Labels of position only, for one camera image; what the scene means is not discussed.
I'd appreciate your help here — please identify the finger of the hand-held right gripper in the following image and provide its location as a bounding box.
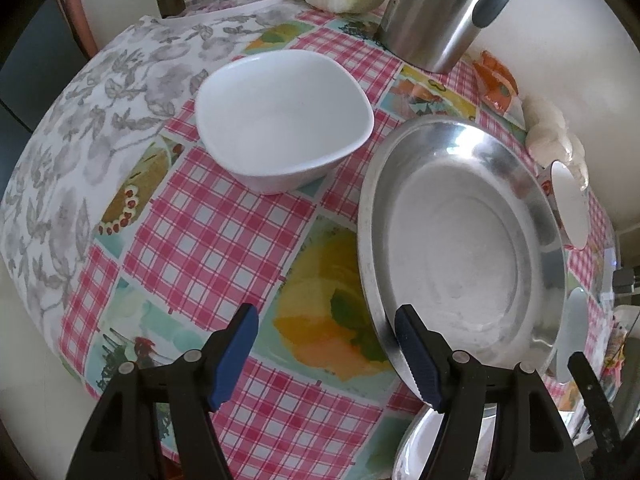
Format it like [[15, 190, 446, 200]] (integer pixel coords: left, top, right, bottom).
[[567, 351, 622, 457]]

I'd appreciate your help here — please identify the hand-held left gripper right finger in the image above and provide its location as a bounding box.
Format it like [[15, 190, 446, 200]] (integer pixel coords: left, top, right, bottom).
[[394, 304, 586, 480]]

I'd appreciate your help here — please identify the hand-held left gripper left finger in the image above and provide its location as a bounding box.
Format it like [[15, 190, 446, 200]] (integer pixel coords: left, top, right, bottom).
[[65, 302, 261, 480]]

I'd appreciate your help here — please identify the red rimmed white plate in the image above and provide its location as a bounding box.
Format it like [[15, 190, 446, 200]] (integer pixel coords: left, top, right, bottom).
[[555, 287, 589, 383]]

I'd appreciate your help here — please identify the floral rimmed plate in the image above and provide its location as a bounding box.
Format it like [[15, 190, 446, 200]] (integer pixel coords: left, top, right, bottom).
[[392, 400, 501, 480]]

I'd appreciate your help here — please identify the stainless steel plate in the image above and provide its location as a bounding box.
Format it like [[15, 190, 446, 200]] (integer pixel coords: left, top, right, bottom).
[[357, 114, 568, 391]]

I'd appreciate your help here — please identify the large white bowl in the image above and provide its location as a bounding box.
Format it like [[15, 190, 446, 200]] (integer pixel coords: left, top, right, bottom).
[[195, 49, 375, 196]]

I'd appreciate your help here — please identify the pink checked tablecloth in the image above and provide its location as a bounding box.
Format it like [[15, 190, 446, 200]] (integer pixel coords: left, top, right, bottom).
[[62, 7, 618, 480]]

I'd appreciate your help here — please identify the grey power adapter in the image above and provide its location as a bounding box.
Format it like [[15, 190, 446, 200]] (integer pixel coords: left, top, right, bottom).
[[614, 267, 640, 295]]

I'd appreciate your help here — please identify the bag of white buns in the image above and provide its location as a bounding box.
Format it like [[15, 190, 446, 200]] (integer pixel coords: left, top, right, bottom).
[[522, 97, 591, 191]]

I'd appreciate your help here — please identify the grey floral cloth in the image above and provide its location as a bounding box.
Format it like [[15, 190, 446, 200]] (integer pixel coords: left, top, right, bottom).
[[0, 10, 261, 361]]

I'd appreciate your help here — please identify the orange snack packet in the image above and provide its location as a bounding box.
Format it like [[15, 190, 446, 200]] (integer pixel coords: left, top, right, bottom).
[[472, 51, 521, 112]]

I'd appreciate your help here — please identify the stainless steel thermos jug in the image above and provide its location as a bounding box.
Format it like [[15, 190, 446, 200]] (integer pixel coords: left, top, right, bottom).
[[375, 0, 528, 75]]

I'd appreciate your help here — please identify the white tray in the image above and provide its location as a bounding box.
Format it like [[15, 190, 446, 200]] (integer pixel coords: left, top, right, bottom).
[[164, 0, 297, 22]]

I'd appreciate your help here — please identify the brown wooden chair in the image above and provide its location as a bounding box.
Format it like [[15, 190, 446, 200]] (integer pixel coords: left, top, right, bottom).
[[55, 0, 101, 58]]

